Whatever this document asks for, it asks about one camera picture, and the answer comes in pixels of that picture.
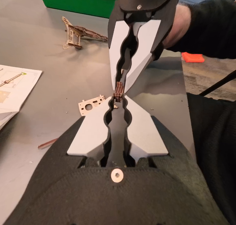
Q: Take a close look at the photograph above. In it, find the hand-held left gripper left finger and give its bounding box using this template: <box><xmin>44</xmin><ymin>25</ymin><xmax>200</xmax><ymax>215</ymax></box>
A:
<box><xmin>67</xmin><ymin>96</ymin><xmax>113</xmax><ymax>167</ymax></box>

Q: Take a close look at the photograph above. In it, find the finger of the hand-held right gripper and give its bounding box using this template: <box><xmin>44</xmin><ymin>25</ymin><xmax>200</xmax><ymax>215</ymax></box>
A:
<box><xmin>109</xmin><ymin>20</ymin><xmax>134</xmax><ymax>90</ymax></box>
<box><xmin>125</xmin><ymin>19</ymin><xmax>162</xmax><ymax>94</ymax></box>

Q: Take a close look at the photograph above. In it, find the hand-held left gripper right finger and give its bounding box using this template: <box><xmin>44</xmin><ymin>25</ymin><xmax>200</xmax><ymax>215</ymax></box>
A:
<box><xmin>123</xmin><ymin>96</ymin><xmax>169</xmax><ymax>167</ymax></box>

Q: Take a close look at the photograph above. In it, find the small layered wooden model part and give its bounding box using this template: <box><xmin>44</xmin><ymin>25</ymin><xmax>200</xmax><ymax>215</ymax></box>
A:
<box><xmin>113</xmin><ymin>81</ymin><xmax>124</xmax><ymax>102</ymax></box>

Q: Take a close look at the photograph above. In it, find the person's right forearm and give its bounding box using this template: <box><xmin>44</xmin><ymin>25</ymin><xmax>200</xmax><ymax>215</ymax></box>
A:
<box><xmin>166</xmin><ymin>0</ymin><xmax>236</xmax><ymax>59</ymax></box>

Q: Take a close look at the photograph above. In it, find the person's right hand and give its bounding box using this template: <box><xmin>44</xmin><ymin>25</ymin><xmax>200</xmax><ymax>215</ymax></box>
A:
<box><xmin>163</xmin><ymin>4</ymin><xmax>191</xmax><ymax>49</ymax></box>

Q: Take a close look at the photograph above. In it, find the flat wooden plate with holes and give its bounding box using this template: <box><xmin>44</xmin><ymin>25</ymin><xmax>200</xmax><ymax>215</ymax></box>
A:
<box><xmin>78</xmin><ymin>95</ymin><xmax>106</xmax><ymax>116</ymax></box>

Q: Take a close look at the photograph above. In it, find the thin wooden stick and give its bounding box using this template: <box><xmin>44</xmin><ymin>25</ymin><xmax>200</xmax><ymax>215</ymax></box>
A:
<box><xmin>38</xmin><ymin>137</ymin><xmax>59</xmax><ymax>149</ymax></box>

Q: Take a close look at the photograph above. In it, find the orange cloth bag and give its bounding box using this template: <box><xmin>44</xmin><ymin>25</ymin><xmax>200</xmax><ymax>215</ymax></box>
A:
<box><xmin>181</xmin><ymin>52</ymin><xmax>205</xmax><ymax>63</ymax></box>

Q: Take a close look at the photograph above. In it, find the person's dark clothing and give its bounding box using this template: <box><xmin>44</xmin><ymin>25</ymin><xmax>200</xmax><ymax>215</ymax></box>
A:
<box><xmin>186</xmin><ymin>92</ymin><xmax>236</xmax><ymax>225</ymax></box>

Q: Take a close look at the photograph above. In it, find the white instruction booklet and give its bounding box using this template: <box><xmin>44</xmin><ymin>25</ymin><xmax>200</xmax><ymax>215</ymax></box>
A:
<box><xmin>0</xmin><ymin>65</ymin><xmax>43</xmax><ymax>130</ymax></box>

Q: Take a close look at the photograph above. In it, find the black slanted rod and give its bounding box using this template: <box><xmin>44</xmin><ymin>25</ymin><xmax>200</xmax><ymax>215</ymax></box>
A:
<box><xmin>200</xmin><ymin>70</ymin><xmax>236</xmax><ymax>96</ymax></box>

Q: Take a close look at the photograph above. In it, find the assembled wooden model frame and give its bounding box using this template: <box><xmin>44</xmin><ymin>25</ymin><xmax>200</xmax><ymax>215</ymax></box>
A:
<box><xmin>62</xmin><ymin>16</ymin><xmax>108</xmax><ymax>50</ymax></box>

